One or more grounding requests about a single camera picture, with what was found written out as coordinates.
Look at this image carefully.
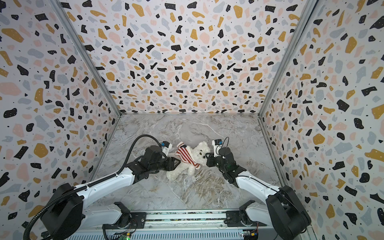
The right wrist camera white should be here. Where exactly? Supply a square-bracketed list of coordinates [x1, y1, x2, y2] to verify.
[212, 139, 223, 157]

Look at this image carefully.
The white plush teddy bear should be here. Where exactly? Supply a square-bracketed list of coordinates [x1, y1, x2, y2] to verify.
[167, 142, 210, 181]

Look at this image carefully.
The red white striped knit sweater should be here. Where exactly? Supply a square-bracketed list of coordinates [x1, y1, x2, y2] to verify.
[176, 142, 201, 169]

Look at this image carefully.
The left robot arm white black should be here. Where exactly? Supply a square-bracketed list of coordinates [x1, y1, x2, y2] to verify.
[40, 146, 181, 240]

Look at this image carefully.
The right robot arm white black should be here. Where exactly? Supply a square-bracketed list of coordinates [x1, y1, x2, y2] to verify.
[205, 147, 312, 240]

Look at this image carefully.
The white slotted cable duct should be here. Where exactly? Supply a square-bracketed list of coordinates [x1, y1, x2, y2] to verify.
[68, 230, 244, 240]

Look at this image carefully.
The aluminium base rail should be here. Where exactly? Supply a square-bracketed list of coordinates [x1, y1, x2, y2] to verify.
[79, 207, 272, 230]

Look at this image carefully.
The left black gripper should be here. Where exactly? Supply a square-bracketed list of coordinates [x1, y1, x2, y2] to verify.
[151, 156, 183, 173]

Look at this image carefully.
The left black corrugated cable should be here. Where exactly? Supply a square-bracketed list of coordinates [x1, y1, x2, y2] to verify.
[22, 134, 163, 240]

